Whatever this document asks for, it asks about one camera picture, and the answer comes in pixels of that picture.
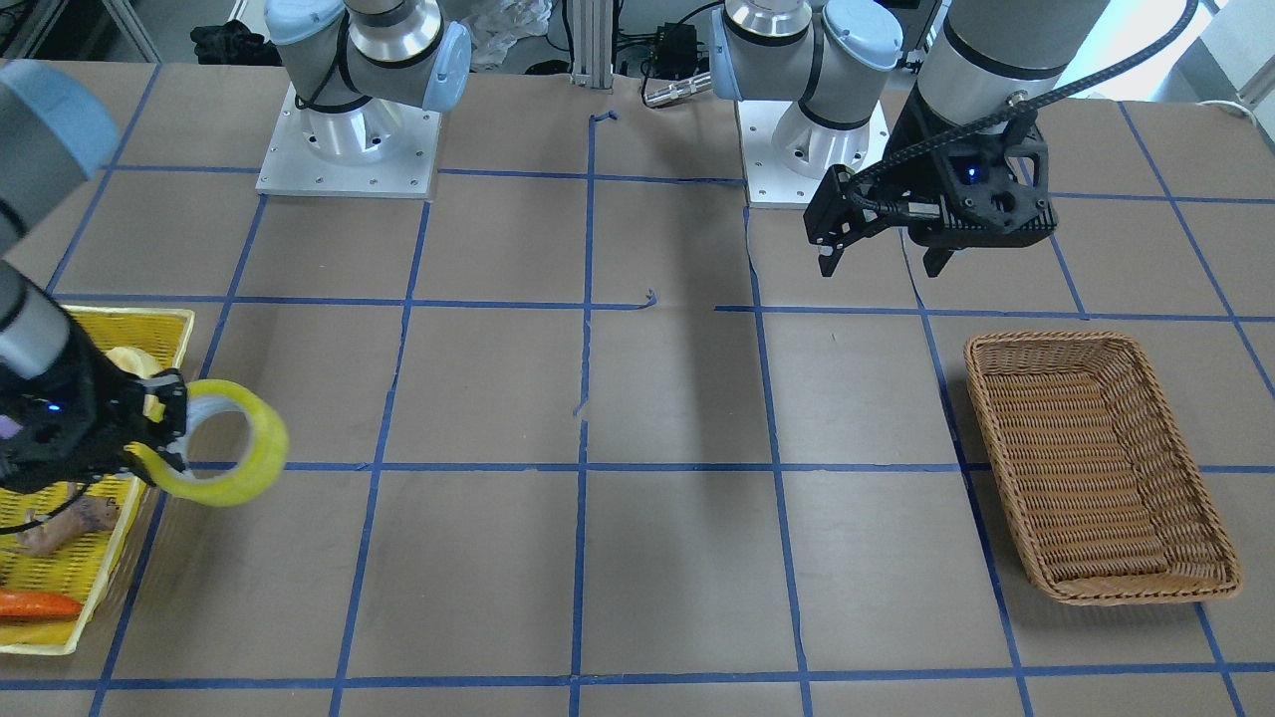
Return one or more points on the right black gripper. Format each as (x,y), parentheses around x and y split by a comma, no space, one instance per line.
(92,410)

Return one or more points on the yellow plastic tray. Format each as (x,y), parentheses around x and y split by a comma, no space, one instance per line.
(87,569)

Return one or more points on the orange toy carrot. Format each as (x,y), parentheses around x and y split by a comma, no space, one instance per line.
(25,606)

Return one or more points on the brown toy animal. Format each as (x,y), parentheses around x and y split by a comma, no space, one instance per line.
(84,516)

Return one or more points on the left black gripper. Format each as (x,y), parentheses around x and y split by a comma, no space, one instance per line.
(914,167)

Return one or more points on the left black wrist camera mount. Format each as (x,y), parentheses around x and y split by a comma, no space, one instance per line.
(1000,183)

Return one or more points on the yellow tape roll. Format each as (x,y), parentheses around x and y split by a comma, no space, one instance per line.
(263,458)

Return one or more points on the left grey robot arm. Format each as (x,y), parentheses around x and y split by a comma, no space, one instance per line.
(828,61)

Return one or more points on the yellow toy banana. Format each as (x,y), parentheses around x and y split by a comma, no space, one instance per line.
(135,361)

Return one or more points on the aluminium frame post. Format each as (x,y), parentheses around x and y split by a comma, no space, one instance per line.
(592,43)

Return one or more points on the purple foam block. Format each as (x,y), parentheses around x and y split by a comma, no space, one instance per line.
(9,428)

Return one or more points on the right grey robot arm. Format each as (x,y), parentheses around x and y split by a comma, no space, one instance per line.
(351,63)

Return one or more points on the brown wicker basket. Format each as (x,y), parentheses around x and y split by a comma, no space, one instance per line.
(1102,499)

